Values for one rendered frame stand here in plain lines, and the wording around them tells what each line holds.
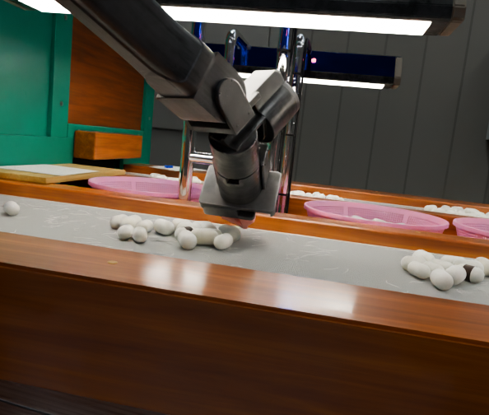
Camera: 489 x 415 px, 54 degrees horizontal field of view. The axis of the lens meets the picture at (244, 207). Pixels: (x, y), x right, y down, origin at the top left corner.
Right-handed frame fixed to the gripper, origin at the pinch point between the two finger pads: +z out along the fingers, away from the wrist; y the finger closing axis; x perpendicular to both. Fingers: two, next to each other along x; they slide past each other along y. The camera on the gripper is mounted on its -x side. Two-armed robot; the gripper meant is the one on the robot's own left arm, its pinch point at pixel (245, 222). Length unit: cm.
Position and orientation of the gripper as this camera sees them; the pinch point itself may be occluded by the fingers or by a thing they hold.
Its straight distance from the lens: 71.4
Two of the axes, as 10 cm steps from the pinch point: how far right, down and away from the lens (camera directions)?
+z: 0.8, 5.4, 8.4
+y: -9.8, -1.2, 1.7
